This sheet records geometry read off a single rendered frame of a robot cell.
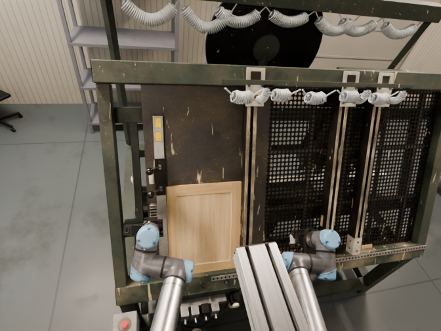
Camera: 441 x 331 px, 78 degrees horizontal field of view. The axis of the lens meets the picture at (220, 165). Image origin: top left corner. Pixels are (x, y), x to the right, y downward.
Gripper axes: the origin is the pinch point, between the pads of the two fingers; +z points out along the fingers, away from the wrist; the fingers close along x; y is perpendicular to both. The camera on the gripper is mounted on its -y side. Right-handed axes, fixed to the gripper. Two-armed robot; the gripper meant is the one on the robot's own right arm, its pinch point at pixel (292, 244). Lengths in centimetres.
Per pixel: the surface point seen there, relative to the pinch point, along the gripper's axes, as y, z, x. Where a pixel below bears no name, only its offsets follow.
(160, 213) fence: 25, 20, 65
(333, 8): 134, -21, -45
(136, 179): 44, 19, 77
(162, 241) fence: 10, 28, 65
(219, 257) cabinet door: -3.7, 38.3, 30.8
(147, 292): -17, 43, 75
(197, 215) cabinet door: 22, 24, 44
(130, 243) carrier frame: 11, 65, 85
